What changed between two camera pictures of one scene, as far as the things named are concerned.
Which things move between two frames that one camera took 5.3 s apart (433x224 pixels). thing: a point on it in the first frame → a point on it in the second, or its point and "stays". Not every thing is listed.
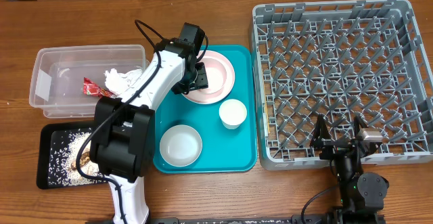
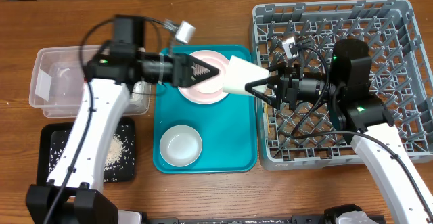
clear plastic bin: (59, 74) stays
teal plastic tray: (224, 150) stays
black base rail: (298, 219) stays
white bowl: (180, 145) stays
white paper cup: (233, 113) → (241, 72)
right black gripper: (333, 146) → (287, 82)
